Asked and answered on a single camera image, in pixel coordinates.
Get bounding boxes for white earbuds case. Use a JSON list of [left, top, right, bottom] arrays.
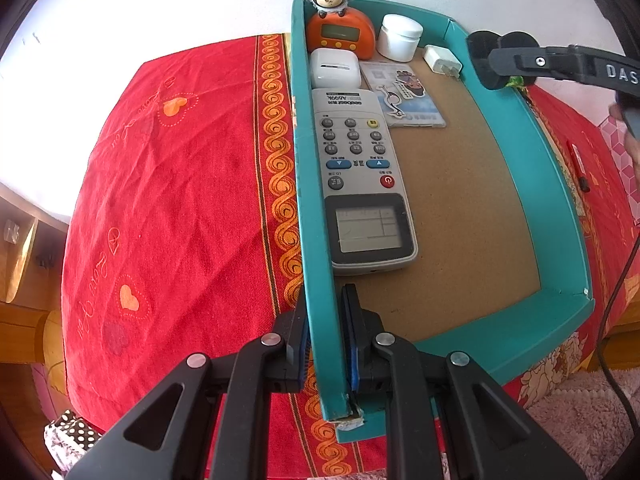
[[309, 49, 363, 93]]

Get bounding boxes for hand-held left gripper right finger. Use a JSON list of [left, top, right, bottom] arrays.
[[341, 284, 587, 480]]

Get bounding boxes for red patterned bedsheet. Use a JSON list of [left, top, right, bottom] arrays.
[[62, 32, 640, 480]]

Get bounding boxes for person's right hand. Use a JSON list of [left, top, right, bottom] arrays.
[[611, 101, 640, 173]]

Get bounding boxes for polka dot cloth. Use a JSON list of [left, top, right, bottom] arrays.
[[44, 410, 106, 471]]

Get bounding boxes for red marker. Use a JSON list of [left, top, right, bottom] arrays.
[[570, 142, 592, 193]]

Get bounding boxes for teal cardboard box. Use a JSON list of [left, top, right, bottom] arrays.
[[290, 0, 597, 443]]

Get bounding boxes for black cable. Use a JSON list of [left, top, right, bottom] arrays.
[[599, 240, 640, 433]]

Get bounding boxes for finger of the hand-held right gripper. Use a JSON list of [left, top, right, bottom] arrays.
[[489, 45, 597, 83]]

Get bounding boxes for white charger plug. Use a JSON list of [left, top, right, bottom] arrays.
[[424, 45, 463, 81]]

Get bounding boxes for orange digital timer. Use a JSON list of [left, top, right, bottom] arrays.
[[306, 8, 377, 63]]

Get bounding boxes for wooden cabinet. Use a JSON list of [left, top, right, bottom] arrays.
[[0, 182, 71, 366]]

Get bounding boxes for pink cube patterned box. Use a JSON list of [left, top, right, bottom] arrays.
[[602, 115, 640, 226]]

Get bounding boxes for white round jar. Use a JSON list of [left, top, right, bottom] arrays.
[[376, 14, 423, 61]]

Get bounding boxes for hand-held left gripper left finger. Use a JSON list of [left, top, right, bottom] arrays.
[[65, 292, 312, 480]]

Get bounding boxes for cartoon printed card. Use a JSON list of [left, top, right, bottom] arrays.
[[360, 61, 447, 130]]

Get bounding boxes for grey remote control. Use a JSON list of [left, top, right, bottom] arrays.
[[311, 87, 419, 276]]

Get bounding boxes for wooden bed frame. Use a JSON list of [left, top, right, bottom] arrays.
[[595, 320, 640, 372]]

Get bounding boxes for pink fluffy rug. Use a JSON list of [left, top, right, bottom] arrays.
[[525, 370, 640, 476]]

